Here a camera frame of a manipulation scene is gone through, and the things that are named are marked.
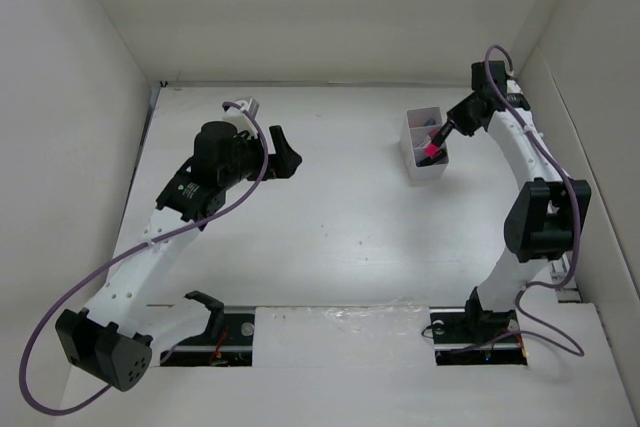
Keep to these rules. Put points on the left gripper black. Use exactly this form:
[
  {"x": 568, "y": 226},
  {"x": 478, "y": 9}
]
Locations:
[{"x": 283, "y": 162}]

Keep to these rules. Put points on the black marker blue cap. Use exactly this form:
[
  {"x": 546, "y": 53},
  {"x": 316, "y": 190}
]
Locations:
[{"x": 429, "y": 161}]

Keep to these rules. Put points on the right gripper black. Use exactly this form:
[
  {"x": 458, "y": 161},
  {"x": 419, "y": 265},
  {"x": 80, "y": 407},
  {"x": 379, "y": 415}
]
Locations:
[{"x": 458, "y": 114}]

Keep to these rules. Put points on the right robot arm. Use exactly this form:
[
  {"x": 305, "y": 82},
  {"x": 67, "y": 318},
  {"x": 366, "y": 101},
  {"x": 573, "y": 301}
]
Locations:
[{"x": 486, "y": 321}]

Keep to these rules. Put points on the black marker pink cap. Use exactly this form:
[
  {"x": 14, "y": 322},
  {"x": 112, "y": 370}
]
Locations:
[{"x": 438, "y": 139}]

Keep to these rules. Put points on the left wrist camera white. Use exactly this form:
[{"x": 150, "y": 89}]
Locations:
[{"x": 237, "y": 112}]

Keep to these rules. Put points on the front aluminium rail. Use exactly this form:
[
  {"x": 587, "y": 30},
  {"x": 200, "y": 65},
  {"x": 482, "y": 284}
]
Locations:
[{"x": 286, "y": 335}]

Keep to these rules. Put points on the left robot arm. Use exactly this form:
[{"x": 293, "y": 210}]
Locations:
[{"x": 113, "y": 338}]

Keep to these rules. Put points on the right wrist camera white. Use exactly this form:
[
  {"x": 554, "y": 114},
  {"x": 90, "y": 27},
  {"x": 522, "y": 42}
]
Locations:
[{"x": 513, "y": 90}]

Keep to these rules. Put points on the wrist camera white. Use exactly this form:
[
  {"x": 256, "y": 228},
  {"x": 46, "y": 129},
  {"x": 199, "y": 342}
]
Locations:
[
  {"x": 237, "y": 112},
  {"x": 513, "y": 90}
]

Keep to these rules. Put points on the white divided container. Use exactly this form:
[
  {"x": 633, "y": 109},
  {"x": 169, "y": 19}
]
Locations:
[{"x": 418, "y": 128}]

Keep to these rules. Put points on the thin pink capped pen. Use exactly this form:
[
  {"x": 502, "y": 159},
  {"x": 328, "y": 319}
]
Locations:
[{"x": 423, "y": 142}]

